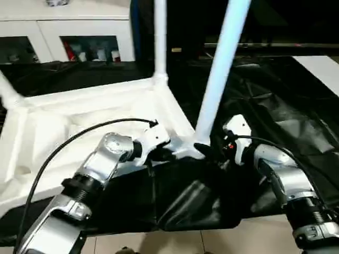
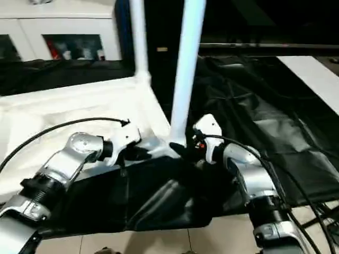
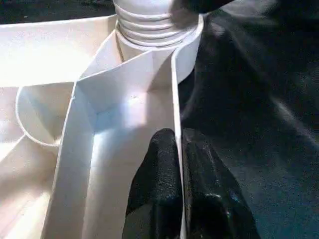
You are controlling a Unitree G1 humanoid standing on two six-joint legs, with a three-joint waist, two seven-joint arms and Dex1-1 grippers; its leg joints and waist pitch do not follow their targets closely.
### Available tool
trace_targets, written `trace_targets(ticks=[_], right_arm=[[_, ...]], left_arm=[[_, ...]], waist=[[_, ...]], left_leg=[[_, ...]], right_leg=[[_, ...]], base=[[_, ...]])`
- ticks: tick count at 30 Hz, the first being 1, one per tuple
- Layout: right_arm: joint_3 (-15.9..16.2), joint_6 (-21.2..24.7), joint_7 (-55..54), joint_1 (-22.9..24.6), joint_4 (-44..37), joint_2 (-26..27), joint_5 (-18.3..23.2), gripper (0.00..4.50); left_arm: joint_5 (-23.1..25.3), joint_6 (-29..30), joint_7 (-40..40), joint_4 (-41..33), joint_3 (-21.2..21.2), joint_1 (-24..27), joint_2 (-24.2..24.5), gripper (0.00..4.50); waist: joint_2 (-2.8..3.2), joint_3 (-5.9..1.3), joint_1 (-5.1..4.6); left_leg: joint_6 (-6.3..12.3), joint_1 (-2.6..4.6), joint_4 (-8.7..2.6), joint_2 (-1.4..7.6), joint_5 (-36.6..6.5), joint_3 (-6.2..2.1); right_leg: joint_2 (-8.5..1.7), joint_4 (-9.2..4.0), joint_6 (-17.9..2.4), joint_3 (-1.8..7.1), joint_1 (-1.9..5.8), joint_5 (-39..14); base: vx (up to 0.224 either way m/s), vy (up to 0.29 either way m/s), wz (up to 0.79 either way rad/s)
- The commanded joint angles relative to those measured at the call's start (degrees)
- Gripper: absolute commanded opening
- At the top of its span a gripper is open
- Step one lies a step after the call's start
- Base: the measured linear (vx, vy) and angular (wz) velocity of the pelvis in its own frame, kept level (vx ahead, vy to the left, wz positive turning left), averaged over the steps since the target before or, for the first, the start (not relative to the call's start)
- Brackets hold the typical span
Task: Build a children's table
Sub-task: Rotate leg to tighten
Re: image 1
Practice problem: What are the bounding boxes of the white plastic table top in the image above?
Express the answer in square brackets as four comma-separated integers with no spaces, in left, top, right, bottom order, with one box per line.
[0,74,212,212]

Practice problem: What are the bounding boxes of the white plastic table leg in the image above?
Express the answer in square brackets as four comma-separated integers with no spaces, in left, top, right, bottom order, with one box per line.
[154,0,170,84]
[0,70,26,109]
[192,0,253,153]

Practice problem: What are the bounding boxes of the black mat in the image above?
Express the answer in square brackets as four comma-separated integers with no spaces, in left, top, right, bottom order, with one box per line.
[0,54,339,239]

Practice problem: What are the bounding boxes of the white flat board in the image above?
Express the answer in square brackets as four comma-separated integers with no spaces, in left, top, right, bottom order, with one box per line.
[291,55,339,96]

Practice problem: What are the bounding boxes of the silver metal bar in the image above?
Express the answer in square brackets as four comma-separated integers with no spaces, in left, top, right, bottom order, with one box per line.
[203,42,339,49]

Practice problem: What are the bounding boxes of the black case with yellow label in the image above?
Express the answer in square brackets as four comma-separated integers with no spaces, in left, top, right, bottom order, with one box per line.
[129,0,228,63]

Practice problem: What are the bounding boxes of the red fire extinguisher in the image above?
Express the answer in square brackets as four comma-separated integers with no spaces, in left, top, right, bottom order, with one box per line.
[65,43,75,62]

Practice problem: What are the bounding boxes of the white cabinet with windows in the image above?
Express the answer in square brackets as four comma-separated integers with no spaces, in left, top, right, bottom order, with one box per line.
[0,0,136,64]

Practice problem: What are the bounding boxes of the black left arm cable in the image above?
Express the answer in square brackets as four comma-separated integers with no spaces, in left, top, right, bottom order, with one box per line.
[14,118,159,252]

